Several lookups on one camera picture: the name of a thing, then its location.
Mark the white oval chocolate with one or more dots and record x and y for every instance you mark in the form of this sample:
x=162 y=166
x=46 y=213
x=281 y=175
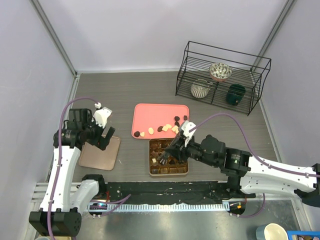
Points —
x=151 y=130

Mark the dark green mug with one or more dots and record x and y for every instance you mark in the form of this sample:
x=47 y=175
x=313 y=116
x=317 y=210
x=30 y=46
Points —
x=235 y=94

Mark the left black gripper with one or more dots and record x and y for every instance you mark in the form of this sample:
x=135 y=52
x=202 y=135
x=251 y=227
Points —
x=101 y=141

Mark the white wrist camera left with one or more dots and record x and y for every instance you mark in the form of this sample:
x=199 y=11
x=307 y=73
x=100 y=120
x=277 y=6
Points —
x=101 y=115

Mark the dark heart chocolate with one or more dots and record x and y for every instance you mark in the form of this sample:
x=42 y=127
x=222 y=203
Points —
x=137 y=134

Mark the blue box corner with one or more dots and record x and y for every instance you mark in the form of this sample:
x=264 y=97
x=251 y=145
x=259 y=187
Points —
x=303 y=235

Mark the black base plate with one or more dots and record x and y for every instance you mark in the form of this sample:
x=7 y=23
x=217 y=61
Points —
x=174 y=192

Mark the black wire rack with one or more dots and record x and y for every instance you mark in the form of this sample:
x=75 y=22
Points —
x=248 y=70

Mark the gold chocolate box with tray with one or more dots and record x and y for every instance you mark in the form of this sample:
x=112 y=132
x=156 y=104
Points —
x=172 y=168

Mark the dark square chocolate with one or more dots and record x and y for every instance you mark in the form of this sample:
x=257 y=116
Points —
x=155 y=171

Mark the striped ceramic cup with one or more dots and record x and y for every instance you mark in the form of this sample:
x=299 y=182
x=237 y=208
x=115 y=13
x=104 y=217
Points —
x=200 y=88

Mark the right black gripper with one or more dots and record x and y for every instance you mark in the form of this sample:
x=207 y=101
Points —
x=177 y=148

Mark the metal tongs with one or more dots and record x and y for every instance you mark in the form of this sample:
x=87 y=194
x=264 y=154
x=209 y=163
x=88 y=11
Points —
x=163 y=159

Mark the pink plastic tray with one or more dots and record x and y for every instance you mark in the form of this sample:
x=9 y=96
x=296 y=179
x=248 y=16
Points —
x=151 y=115

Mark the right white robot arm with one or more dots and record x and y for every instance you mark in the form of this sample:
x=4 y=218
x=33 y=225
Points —
x=247 y=173

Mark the rose gold tin lid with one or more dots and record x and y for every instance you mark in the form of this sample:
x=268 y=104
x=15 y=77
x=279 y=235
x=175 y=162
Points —
x=95 y=158

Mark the floral ceramic bowl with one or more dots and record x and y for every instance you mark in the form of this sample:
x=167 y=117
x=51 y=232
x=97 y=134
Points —
x=220 y=72

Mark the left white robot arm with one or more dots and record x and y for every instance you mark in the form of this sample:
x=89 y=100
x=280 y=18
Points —
x=60 y=213

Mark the white bowl bottom right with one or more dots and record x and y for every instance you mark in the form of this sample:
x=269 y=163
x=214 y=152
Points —
x=271 y=231

